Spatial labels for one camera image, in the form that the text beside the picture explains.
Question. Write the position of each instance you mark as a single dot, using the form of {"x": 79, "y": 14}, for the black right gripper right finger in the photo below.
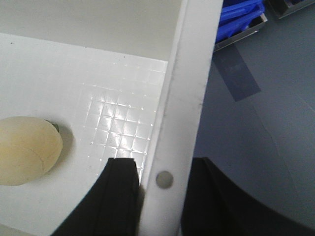
{"x": 216, "y": 206}

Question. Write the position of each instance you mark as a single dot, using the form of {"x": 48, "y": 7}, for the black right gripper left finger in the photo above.
{"x": 109, "y": 208}

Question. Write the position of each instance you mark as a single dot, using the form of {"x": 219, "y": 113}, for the yellow smiling plush toy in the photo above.
{"x": 29, "y": 148}

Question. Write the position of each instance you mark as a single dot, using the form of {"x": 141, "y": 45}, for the white plastic tote crate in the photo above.
{"x": 121, "y": 79}

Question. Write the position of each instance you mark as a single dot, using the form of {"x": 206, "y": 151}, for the blue plastic bin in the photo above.
{"x": 236, "y": 15}

